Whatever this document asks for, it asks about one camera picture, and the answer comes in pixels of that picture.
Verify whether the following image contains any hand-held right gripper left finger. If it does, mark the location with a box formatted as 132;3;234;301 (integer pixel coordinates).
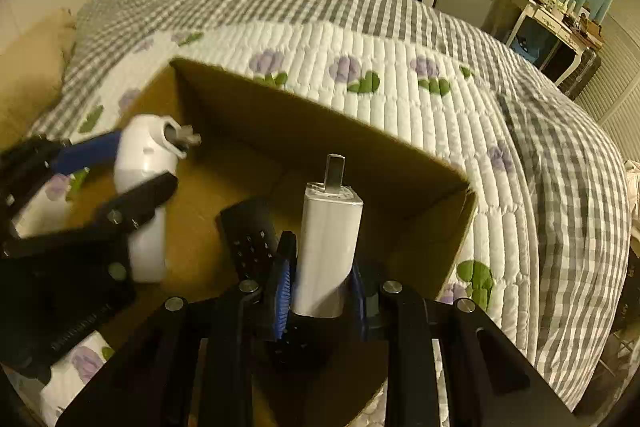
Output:
55;231;301;427

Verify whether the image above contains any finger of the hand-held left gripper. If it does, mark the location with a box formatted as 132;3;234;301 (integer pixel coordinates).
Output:
0;172;179;260
0;131;124;208

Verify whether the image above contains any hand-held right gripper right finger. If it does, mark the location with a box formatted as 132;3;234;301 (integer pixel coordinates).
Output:
349;262;581;427

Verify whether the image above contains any white plastic bottle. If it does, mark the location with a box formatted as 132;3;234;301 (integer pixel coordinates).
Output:
112;114;202;284

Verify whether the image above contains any white charger block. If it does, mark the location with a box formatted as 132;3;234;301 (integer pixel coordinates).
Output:
291;154;364;319

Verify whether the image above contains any black remote control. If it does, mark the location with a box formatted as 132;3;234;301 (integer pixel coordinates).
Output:
218;198;331;373

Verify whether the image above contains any cardboard box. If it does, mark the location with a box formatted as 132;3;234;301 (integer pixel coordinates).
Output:
65;57;479;427

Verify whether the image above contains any beige pillow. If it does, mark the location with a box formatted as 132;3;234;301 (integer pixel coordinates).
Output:
0;7;79;148

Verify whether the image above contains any floral checked quilt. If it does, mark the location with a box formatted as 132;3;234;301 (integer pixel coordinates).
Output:
30;0;632;427

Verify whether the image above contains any dark suitcase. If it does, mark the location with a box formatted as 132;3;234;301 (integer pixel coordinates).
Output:
554;47;604;100

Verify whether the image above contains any white dressing table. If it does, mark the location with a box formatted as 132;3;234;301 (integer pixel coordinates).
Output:
505;0;604;74

